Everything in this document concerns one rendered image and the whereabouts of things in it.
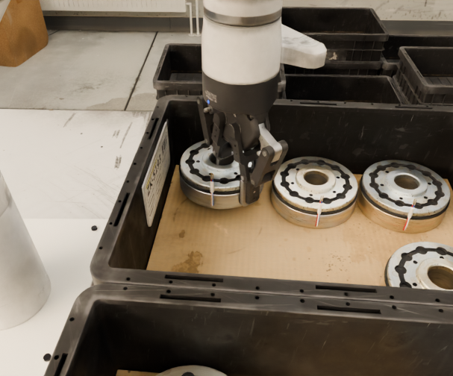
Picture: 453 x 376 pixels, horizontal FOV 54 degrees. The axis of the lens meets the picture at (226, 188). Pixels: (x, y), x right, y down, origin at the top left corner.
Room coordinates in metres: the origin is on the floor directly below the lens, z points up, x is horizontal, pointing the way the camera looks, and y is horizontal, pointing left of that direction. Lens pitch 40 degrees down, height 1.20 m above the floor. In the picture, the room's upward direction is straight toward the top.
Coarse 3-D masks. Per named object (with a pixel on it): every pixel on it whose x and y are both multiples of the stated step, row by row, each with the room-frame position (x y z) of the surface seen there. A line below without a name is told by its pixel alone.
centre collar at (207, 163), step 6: (210, 150) 0.45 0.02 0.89; (204, 156) 0.44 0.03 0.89; (210, 156) 0.44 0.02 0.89; (204, 162) 0.42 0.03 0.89; (210, 162) 0.42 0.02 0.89; (234, 162) 0.42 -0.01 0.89; (210, 168) 0.41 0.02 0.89; (216, 168) 0.41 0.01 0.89; (222, 168) 0.41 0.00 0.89; (228, 168) 0.41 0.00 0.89; (234, 168) 0.42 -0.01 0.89
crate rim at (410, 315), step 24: (96, 288) 0.21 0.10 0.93; (120, 288) 0.21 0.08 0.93; (144, 288) 0.21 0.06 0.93; (168, 288) 0.21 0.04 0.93; (72, 312) 0.19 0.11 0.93; (240, 312) 0.19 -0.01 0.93; (264, 312) 0.19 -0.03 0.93; (288, 312) 0.19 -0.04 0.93; (312, 312) 0.19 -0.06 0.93; (336, 312) 0.19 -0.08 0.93; (360, 312) 0.20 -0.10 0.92; (384, 312) 0.19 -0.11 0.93; (408, 312) 0.19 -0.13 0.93; (432, 312) 0.19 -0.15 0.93; (72, 336) 0.17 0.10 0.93; (72, 360) 0.15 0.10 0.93
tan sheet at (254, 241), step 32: (160, 224) 0.38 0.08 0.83; (192, 224) 0.38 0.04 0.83; (224, 224) 0.38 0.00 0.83; (256, 224) 0.38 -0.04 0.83; (288, 224) 0.38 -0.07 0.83; (352, 224) 0.38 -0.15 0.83; (448, 224) 0.38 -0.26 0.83; (160, 256) 0.33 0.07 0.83; (192, 256) 0.33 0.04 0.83; (224, 256) 0.33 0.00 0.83; (256, 256) 0.33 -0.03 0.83; (288, 256) 0.33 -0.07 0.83; (320, 256) 0.33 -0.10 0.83; (352, 256) 0.33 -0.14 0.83; (384, 256) 0.33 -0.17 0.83
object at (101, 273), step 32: (192, 96) 0.51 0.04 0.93; (128, 192) 0.32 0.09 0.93; (96, 256) 0.24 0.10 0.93; (192, 288) 0.21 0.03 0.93; (224, 288) 0.21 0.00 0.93; (256, 288) 0.21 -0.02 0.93; (288, 288) 0.21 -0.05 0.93; (320, 288) 0.21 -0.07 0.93; (352, 288) 0.21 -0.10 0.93; (384, 288) 0.21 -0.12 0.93; (416, 288) 0.21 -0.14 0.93
